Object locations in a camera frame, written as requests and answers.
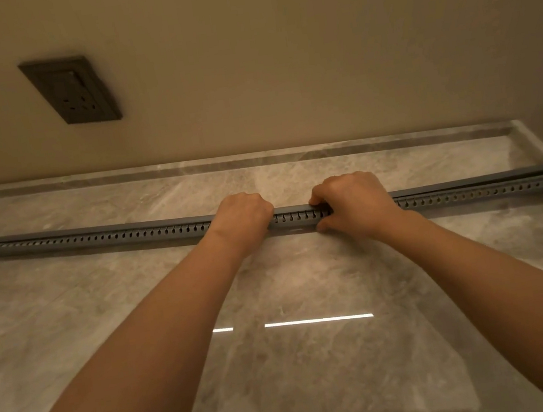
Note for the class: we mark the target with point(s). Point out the person's right hand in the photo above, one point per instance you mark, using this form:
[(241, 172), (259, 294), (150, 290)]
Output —
[(356, 204)]

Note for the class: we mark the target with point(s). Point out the person's left hand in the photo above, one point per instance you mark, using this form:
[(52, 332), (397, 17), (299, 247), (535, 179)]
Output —
[(243, 219)]

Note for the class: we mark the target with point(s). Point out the person's right thumb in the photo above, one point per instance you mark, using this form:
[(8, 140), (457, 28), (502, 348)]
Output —
[(326, 223)]

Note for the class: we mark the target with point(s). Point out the person's left fingers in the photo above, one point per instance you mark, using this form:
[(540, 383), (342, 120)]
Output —
[(263, 214)]

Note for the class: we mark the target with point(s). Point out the dark wall socket plate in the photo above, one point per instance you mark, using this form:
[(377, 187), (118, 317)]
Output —
[(71, 91)]

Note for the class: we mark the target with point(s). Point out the person's left forearm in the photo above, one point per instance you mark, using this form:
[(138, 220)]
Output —
[(124, 372)]

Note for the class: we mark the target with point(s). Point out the person's right forearm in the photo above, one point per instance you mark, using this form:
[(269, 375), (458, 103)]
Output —
[(503, 302)]

